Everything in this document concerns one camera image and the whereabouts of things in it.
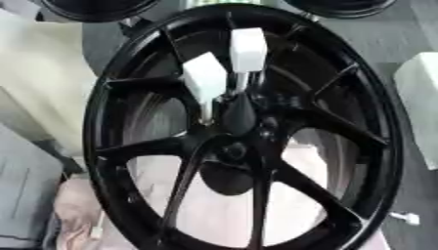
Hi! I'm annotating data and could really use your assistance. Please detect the white box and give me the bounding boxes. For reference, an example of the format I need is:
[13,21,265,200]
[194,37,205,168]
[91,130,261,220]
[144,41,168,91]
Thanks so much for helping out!
[391,52,438,171]

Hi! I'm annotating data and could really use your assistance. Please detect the black round tyre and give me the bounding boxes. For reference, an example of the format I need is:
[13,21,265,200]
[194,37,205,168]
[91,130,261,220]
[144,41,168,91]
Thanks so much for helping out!
[37,0,163,23]
[282,0,399,20]

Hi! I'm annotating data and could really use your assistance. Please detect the white cable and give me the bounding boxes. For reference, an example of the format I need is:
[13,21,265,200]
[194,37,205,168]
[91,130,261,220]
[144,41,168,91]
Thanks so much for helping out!
[89,210,109,240]

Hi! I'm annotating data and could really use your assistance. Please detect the white pin with flat head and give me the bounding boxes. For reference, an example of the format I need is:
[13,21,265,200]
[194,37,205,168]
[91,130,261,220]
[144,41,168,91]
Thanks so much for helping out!
[227,26,269,95]
[179,51,230,125]

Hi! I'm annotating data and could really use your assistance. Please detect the black spoked wheel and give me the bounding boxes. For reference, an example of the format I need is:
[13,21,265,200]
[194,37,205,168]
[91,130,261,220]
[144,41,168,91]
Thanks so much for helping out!
[82,3,406,250]

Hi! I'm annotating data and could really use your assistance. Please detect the pale cream box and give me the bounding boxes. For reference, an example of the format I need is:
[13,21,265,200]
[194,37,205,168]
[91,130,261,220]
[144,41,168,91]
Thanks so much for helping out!
[0,9,103,158]

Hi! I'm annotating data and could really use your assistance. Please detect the small white plug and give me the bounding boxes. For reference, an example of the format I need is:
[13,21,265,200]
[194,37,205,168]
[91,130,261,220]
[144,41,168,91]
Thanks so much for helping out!
[388,211,423,227]

